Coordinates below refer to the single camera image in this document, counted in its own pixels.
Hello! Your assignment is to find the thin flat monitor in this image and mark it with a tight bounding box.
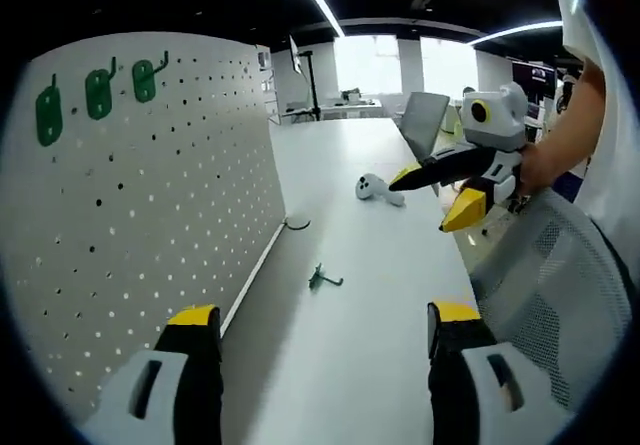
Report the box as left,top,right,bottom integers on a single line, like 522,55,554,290
288,34,304,76

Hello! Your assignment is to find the grey open laptop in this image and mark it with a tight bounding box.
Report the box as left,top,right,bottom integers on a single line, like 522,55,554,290
399,90,451,197

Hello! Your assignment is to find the black tripod stand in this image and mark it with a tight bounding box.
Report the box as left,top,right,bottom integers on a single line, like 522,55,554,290
287,47,326,125

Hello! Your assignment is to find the person's right hand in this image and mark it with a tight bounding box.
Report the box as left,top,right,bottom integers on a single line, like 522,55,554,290
514,139,561,201

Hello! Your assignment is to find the green hook assembly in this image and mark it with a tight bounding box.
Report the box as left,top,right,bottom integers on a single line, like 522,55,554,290
132,50,171,104
83,57,120,121
33,73,64,149
308,263,345,292

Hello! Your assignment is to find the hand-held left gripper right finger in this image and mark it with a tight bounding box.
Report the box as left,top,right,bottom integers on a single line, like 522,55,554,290
426,300,576,445

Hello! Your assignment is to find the white perforated mounting plate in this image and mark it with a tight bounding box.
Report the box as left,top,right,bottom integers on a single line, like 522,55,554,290
2,33,312,419

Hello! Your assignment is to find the grey mesh office chair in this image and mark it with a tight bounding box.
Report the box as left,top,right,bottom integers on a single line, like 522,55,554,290
469,187,634,411

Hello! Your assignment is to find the long ceiling light strip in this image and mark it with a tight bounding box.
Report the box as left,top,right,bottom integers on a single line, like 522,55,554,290
287,0,346,39
469,19,565,46

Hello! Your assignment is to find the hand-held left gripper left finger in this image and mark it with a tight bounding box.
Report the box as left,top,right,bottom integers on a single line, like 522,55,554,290
82,303,224,445

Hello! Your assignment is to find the white handheld controller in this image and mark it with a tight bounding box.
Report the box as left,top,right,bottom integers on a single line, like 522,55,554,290
354,172,407,209

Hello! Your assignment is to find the person's white shirt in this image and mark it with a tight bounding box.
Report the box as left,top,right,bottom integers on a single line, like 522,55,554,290
547,0,640,246

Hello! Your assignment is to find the small dark display screen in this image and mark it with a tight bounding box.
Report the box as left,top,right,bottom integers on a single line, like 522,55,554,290
512,62,558,97

